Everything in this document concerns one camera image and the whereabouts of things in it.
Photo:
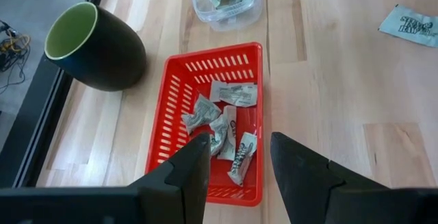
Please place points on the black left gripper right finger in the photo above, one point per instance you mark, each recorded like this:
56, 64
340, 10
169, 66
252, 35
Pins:
301, 176

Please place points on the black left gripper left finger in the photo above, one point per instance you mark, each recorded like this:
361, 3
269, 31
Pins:
195, 169

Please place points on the red slotted plastic basket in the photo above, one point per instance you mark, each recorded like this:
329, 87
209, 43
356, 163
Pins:
248, 119

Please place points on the black mug green inside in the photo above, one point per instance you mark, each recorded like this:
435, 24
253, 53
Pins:
113, 56

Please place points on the clear plastic food container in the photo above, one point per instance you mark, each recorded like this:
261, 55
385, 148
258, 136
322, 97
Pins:
202, 11

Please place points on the black aluminium table frame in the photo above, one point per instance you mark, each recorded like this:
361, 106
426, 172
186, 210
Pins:
41, 114

